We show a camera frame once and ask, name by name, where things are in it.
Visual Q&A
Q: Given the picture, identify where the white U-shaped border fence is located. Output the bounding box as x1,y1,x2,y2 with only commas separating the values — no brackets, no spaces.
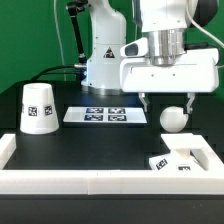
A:
0,134,224,195

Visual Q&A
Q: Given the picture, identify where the white lamp shade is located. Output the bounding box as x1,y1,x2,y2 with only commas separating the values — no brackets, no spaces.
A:
20,83,59,135

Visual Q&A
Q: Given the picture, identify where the white lamp base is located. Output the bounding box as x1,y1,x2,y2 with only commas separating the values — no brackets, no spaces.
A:
149,133,205,172

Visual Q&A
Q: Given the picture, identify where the white lamp bulb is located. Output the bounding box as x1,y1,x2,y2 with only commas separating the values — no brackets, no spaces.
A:
160,106,188,133

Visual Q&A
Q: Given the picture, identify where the black cable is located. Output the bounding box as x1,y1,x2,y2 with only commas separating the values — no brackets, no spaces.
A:
29,64,88,83

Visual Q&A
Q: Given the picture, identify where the white marker tag sheet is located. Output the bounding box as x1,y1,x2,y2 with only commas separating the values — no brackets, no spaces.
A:
63,107,146,124

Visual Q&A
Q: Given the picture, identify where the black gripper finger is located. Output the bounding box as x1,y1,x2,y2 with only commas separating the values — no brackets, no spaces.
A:
183,93,196,115
138,93,152,112

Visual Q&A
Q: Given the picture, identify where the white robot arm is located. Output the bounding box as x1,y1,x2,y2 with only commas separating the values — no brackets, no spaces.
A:
82,0,220,110

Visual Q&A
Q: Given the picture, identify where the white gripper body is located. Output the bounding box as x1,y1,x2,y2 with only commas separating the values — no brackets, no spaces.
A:
120,48,219,93

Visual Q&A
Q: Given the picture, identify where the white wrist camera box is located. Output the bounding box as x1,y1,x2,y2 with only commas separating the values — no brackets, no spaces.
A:
120,37,148,58

